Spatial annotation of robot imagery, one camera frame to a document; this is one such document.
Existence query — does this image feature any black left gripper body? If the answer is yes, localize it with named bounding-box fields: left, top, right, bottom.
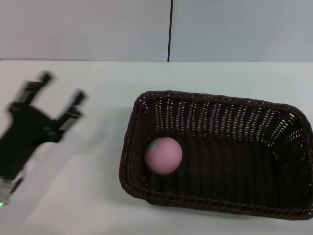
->
left=0, top=102, right=64, bottom=182

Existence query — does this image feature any pink ball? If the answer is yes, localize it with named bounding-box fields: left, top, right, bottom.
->
left=144, top=137, right=183, bottom=175

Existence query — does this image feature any dark brown woven basket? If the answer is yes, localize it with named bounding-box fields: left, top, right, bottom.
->
left=118, top=90, right=313, bottom=221

